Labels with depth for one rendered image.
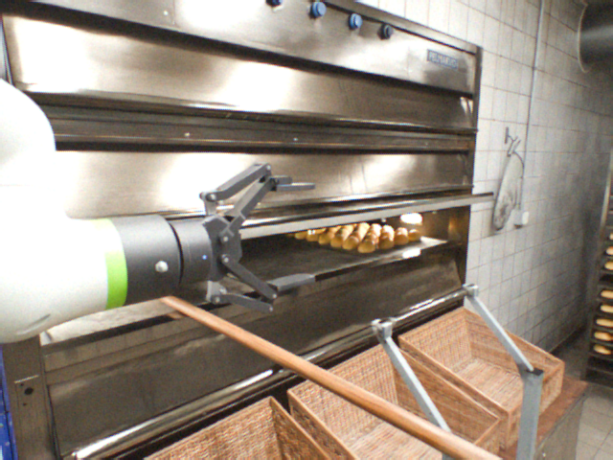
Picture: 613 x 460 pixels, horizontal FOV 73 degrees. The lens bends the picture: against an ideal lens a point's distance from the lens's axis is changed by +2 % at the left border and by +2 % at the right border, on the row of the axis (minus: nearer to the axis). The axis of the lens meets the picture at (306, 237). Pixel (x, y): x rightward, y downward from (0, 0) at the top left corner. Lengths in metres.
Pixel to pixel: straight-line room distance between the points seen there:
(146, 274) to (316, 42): 1.11
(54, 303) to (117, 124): 0.68
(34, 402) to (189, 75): 0.82
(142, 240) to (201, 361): 0.84
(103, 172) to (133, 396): 0.56
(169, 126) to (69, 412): 0.70
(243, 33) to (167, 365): 0.92
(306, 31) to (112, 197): 0.77
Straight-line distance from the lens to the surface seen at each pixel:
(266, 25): 1.30
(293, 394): 1.42
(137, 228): 0.44
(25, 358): 1.08
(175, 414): 0.79
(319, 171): 1.38
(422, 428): 0.70
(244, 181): 0.51
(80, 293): 0.42
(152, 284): 0.44
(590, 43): 3.53
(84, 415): 1.16
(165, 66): 1.11
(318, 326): 1.48
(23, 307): 0.41
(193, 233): 0.47
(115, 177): 1.04
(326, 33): 1.45
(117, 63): 1.06
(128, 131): 1.05
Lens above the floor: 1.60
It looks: 11 degrees down
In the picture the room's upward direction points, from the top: straight up
